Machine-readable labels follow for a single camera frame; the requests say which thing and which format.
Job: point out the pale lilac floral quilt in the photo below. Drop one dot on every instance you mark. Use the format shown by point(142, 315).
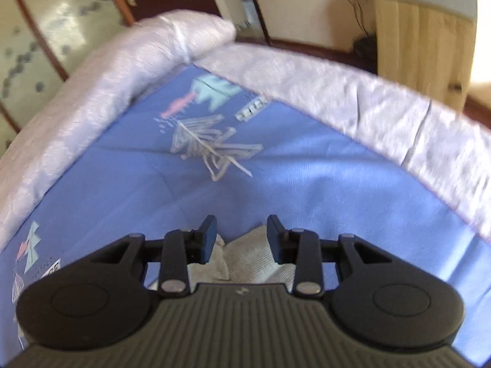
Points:
point(447, 153)

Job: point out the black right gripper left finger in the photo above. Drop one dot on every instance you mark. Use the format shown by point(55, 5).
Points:
point(110, 294)

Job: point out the light wooden cabinet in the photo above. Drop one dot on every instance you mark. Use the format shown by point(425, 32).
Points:
point(428, 46)

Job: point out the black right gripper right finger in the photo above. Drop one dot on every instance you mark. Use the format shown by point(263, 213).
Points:
point(372, 295)

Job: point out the grey sweatpants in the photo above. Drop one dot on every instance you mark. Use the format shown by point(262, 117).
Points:
point(245, 260)

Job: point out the blue patterned bed sheet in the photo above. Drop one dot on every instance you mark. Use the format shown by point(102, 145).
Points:
point(150, 174)

